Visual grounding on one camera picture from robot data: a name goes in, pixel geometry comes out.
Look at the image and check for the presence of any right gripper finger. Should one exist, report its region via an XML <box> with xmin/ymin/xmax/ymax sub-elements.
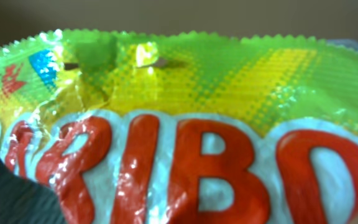
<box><xmin>0</xmin><ymin>160</ymin><xmax>65</xmax><ymax>224</ymax></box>

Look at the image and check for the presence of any Haribo gummy candy bag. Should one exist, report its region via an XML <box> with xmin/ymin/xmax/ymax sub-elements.
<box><xmin>0</xmin><ymin>30</ymin><xmax>358</xmax><ymax>223</ymax></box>

